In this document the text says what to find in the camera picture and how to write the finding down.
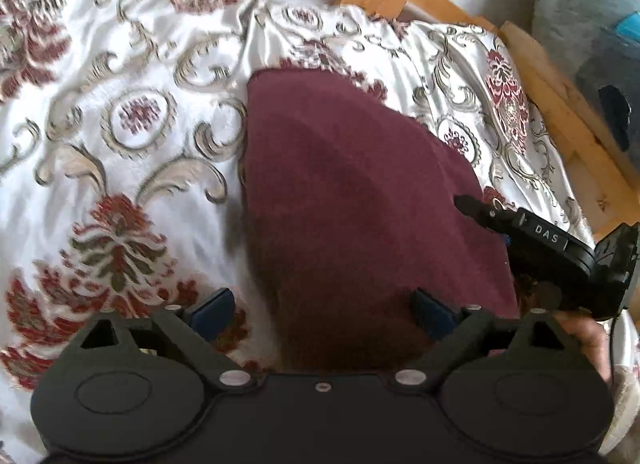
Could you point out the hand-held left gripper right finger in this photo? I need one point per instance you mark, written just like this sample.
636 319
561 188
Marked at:
433 315

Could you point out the wooden bed frame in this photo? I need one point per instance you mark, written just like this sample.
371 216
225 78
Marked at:
550 94

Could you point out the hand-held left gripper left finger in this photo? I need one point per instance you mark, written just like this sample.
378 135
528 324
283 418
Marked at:
216 310

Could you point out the maroon cloth garment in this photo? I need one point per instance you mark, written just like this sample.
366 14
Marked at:
360 204

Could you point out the white fluffy cloth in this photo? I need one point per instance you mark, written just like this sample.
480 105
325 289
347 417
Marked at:
622 404

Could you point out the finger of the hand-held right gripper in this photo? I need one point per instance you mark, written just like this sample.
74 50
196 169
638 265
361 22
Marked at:
482 211

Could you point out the floral white bedspread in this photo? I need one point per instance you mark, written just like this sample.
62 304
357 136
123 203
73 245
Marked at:
125 144

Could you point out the grey blue patterned cloth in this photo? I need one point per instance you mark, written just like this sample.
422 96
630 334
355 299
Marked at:
585 34

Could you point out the person's right hand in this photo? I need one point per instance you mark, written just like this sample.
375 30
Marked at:
585 344

